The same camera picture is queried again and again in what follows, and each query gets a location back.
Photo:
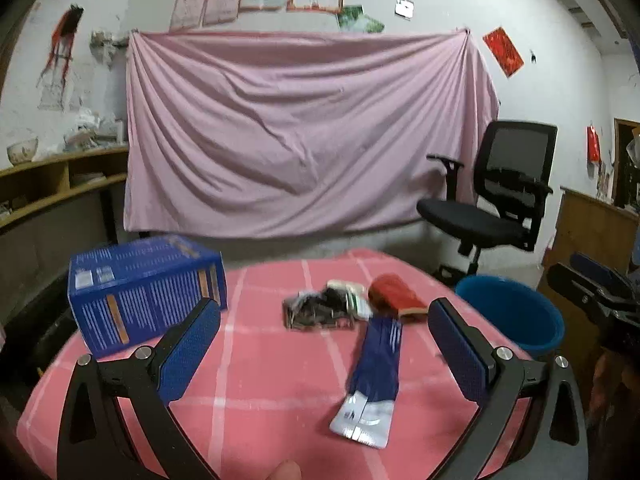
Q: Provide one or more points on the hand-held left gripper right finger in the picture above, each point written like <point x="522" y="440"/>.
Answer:
<point x="457" y="355"/>

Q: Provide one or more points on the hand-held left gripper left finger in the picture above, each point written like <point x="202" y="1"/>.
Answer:
<point x="190" y="345"/>

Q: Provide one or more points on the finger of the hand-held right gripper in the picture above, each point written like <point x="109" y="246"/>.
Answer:
<point x="575" y="280"/>
<point x="595" y="266"/>

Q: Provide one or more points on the blue plastic bucket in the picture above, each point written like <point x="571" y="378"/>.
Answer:
<point x="500" y="305"/>

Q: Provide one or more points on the red snack packet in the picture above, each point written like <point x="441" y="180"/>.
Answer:
<point x="395" y="292"/>

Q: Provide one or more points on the white green cardboard box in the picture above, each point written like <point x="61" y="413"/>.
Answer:
<point x="352" y="297"/>

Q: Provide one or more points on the person's left hand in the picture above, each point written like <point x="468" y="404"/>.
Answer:
<point x="284" y="472"/>

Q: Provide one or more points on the wooden cabinet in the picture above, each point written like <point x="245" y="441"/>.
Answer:
<point x="590" y="225"/>

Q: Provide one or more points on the large blue cardboard box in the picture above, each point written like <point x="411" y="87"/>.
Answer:
<point x="145" y="290"/>

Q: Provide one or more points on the blue white pouch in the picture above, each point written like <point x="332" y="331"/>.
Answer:
<point x="375" y="360"/>

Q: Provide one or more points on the pink checked tablecloth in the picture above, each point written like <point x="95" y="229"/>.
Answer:
<point x="280" y="375"/>

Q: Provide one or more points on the dark wooden cupboard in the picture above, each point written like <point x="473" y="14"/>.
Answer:
<point x="625" y="170"/>

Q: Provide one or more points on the red hanging packet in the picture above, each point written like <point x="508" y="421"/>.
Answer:
<point x="594" y="144"/>

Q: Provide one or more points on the crumpled dark wrapper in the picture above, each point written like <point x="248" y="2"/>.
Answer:
<point x="310" y="312"/>

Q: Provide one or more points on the black office chair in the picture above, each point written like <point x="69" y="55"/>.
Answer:
<point x="465" y="217"/>

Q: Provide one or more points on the wooden shelf unit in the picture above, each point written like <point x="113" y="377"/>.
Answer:
<point x="55" y="170"/>

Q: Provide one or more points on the pile of papers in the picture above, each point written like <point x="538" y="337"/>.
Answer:
<point x="95" y="132"/>

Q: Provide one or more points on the red paper square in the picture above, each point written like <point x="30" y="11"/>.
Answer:
<point x="503" y="51"/>

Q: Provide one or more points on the pink hanging bed sheet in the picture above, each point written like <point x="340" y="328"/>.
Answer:
<point x="300" y="135"/>

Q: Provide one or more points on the patterned ceramic bowl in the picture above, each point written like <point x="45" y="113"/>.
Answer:
<point x="22" y="152"/>

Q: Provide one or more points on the small black white photo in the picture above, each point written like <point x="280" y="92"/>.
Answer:
<point x="405" y="8"/>

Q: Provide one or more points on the red hanging tassel ornament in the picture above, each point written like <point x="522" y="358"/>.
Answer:
<point x="64" y="35"/>

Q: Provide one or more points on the pink certificate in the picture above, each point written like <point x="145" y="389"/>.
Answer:
<point x="189" y="10"/>
<point x="222" y="5"/>

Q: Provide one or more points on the green landscape photo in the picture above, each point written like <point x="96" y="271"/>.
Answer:
<point x="360" y="19"/>

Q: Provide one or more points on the faded wall papers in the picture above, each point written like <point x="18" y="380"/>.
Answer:
<point x="55" y="90"/>

